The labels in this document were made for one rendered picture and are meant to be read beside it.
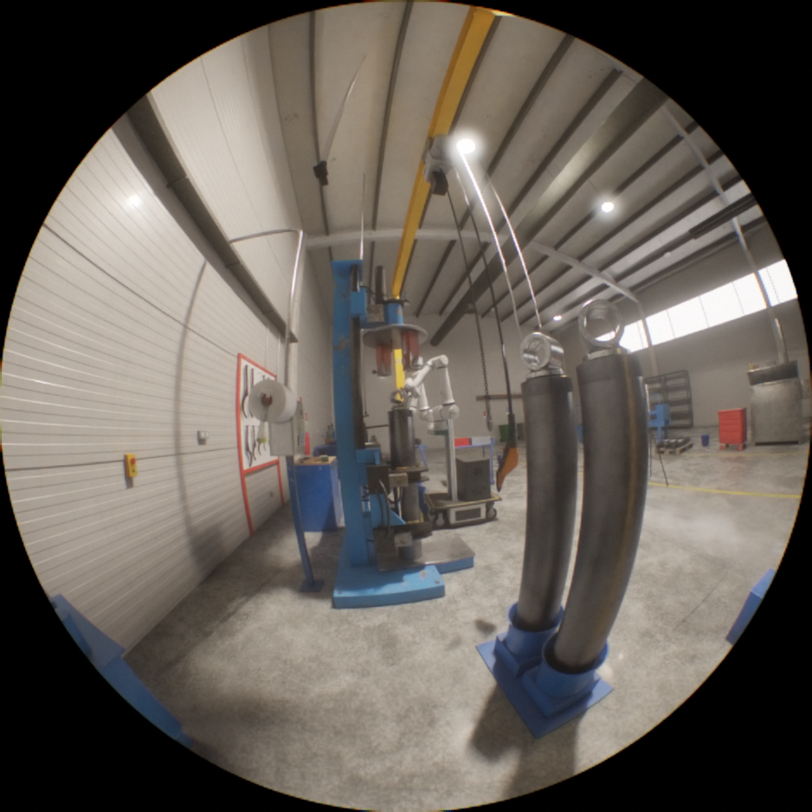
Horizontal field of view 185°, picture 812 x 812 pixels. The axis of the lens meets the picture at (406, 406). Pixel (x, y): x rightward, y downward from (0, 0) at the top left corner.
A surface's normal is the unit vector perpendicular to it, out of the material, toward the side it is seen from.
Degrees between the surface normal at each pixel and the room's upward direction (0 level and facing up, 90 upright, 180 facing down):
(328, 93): 173
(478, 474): 90
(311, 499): 90
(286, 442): 90
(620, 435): 90
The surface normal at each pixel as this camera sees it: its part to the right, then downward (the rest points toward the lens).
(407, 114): 0.18, 0.98
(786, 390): -1.00, 0.07
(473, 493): 0.05, -0.08
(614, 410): -0.75, 0.00
